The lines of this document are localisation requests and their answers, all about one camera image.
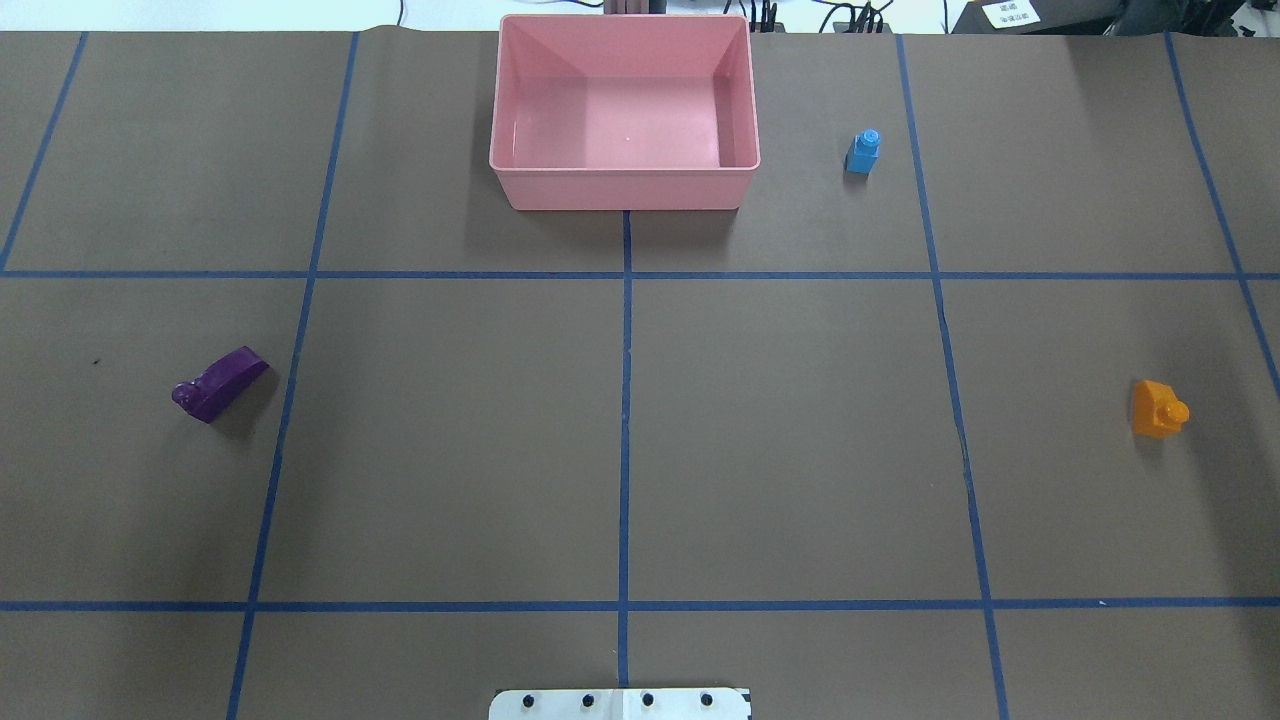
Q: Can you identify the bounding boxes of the purple block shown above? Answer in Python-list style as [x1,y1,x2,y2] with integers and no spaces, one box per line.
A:
[172,346,270,424]

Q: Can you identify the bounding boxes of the orange block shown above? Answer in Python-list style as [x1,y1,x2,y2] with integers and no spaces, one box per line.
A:
[1130,379,1190,439]

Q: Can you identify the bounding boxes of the pink plastic box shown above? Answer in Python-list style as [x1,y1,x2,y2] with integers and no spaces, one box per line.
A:
[488,14,762,211]

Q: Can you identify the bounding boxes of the black box with label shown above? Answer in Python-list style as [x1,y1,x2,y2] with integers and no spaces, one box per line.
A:
[948,1,1133,36]

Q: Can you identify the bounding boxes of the small blue block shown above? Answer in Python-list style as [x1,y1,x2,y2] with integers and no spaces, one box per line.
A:
[844,128,882,176]

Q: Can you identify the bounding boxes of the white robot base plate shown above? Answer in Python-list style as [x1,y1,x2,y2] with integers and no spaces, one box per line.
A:
[486,687,753,719]

